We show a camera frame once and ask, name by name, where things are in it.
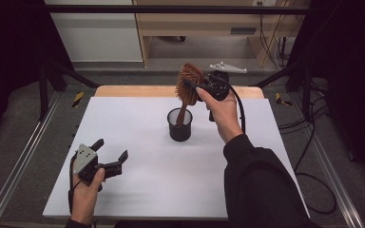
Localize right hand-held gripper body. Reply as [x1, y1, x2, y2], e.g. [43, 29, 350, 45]
[202, 62, 247, 103]

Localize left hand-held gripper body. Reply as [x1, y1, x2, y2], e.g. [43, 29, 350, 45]
[72, 143, 124, 193]

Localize brown wooden paddle hairbrush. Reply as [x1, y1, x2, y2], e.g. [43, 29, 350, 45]
[174, 63, 205, 127]

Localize black mesh cup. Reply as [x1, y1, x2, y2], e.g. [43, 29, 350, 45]
[166, 107, 194, 143]

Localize person's right hand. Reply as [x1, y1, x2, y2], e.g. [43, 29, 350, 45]
[195, 86, 245, 144]

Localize person's left hand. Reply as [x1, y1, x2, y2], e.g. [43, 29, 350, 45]
[70, 167, 106, 225]

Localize wooden table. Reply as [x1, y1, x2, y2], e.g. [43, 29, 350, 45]
[94, 85, 265, 99]

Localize light wooden desk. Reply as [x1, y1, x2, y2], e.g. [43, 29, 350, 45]
[132, 0, 302, 68]

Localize black metal stand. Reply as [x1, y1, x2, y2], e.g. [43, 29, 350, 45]
[253, 61, 315, 122]
[38, 60, 101, 122]

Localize black horizontal bar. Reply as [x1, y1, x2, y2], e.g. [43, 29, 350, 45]
[44, 4, 312, 15]

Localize white cabinet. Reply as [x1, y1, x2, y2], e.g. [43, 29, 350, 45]
[44, 0, 144, 64]

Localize dark curtain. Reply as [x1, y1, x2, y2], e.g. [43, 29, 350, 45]
[0, 0, 74, 150]
[289, 0, 365, 191]

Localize left hand-held gripper cable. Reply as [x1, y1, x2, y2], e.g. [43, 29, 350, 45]
[67, 154, 84, 215]

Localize hand-held gripper cable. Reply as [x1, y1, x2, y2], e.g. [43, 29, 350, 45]
[67, 154, 84, 215]
[229, 85, 337, 216]

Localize right hand-held gripper cable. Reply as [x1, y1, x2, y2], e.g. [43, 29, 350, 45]
[229, 85, 337, 216]

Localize aluminium rail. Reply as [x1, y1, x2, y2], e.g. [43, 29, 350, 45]
[289, 94, 365, 228]
[0, 91, 63, 228]

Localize hanging desk cables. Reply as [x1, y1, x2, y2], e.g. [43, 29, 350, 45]
[258, 1, 298, 69]

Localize black floor cables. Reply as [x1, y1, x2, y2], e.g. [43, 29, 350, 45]
[279, 80, 331, 160]

